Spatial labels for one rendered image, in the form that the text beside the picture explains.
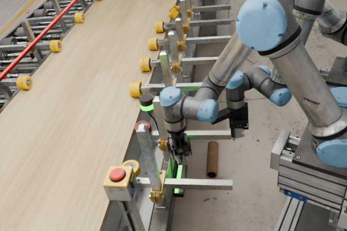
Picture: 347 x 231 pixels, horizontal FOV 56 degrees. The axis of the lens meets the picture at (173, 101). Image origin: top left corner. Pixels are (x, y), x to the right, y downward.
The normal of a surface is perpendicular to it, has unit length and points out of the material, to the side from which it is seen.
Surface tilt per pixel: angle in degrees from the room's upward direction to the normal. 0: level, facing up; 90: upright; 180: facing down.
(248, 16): 84
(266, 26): 83
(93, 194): 0
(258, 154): 0
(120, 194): 90
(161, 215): 0
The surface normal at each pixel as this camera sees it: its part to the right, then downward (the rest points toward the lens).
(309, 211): -0.13, -0.79
